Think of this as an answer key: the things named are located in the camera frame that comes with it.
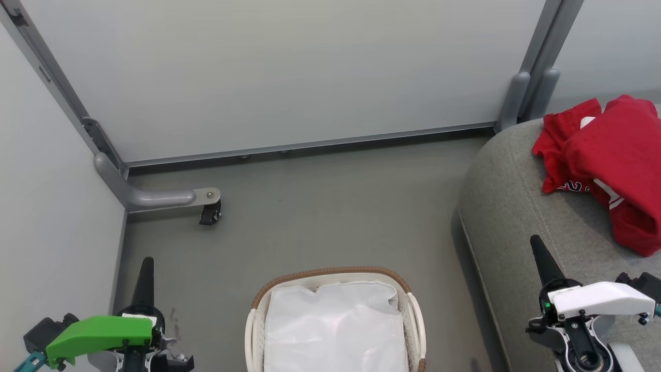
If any grey partition corner post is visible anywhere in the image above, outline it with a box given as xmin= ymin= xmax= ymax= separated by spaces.
xmin=0 ymin=0 xmax=129 ymax=179

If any grey partition bottom rail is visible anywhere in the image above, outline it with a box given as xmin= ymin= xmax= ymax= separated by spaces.
xmin=124 ymin=121 xmax=497 ymax=167

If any grey fabric sofa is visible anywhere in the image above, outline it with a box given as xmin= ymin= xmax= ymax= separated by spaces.
xmin=457 ymin=101 xmax=661 ymax=372

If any grey partition foot bracket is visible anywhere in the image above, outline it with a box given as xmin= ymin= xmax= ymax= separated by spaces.
xmin=94 ymin=152 xmax=222 ymax=213

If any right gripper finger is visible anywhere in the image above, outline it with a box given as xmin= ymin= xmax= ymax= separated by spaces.
xmin=530 ymin=235 xmax=566 ymax=290

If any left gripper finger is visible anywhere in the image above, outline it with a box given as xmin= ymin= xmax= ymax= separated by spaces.
xmin=131 ymin=256 xmax=156 ymax=307

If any white basket liner cloth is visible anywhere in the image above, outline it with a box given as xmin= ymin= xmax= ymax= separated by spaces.
xmin=263 ymin=281 xmax=410 ymax=372

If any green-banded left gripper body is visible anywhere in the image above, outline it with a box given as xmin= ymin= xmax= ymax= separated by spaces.
xmin=45 ymin=305 xmax=195 ymax=372

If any white basket with brown rim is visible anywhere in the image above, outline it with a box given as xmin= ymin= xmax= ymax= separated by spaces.
xmin=244 ymin=266 xmax=427 ymax=372

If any teal left camera plug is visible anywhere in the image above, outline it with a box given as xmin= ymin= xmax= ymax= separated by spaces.
xmin=12 ymin=351 xmax=48 ymax=372

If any red sports jersey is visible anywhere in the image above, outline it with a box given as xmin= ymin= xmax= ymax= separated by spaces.
xmin=532 ymin=94 xmax=661 ymax=257

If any grey partition post with foot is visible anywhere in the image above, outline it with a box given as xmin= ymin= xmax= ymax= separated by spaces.
xmin=496 ymin=0 xmax=562 ymax=133
xmin=528 ymin=0 xmax=585 ymax=122

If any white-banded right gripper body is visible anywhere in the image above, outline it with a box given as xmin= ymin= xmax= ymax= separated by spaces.
xmin=526 ymin=278 xmax=656 ymax=358

